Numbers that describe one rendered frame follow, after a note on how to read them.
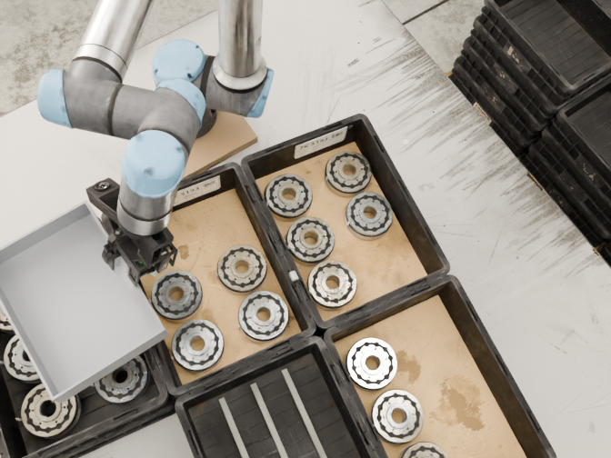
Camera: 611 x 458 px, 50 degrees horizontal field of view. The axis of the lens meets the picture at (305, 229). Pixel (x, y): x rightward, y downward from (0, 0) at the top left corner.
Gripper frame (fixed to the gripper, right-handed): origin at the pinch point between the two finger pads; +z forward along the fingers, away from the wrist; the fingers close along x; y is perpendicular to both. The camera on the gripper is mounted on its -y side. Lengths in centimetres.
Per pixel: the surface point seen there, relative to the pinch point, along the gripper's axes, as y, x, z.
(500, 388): 57, 49, 6
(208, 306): 8.1, 16.3, 21.5
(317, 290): 19.5, 34.0, 12.8
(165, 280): -1.0, 11.5, 19.9
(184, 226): -9.5, 22.1, 19.8
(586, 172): 33, 145, 28
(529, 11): -18, 162, 13
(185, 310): 6.5, 11.2, 20.1
